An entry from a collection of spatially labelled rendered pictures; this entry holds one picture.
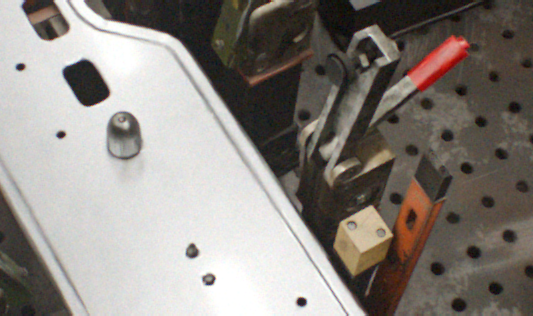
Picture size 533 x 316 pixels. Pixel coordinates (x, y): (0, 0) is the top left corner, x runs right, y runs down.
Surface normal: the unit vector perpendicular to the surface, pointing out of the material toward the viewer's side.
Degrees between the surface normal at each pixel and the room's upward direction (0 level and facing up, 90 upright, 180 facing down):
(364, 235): 0
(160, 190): 0
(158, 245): 0
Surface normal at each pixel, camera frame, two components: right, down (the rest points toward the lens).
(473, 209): 0.06, -0.46
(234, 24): -0.82, 0.33
